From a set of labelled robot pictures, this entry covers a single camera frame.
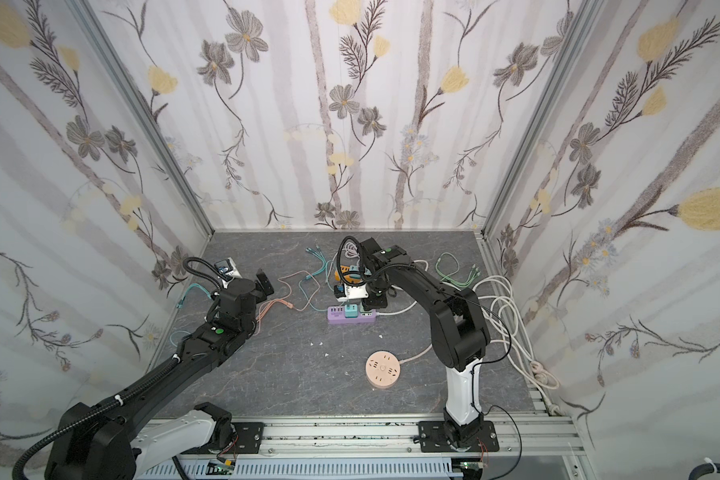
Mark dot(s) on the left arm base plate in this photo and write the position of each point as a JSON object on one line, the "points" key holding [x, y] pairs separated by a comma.
{"points": [[241, 438]]}

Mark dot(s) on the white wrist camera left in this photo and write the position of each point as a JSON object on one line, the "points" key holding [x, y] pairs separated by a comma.
{"points": [[227, 269]]}

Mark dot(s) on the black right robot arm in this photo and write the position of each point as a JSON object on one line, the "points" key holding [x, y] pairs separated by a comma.
{"points": [[459, 333]]}

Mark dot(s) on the pink round power strip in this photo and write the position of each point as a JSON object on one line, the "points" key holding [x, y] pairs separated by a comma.
{"points": [[382, 369]]}

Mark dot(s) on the purple power strip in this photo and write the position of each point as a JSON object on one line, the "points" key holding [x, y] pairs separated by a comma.
{"points": [[350, 314]]}

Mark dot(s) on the orange power strip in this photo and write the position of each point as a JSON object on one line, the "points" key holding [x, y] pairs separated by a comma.
{"points": [[348, 275]]}

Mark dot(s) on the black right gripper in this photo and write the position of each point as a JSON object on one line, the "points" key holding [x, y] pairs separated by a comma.
{"points": [[371, 297]]}

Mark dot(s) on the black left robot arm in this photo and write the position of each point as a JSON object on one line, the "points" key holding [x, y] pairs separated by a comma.
{"points": [[109, 440]]}

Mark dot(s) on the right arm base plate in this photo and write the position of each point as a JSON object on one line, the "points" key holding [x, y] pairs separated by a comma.
{"points": [[446, 437]]}

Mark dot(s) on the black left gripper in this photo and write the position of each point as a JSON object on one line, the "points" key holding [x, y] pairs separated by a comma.
{"points": [[261, 285]]}

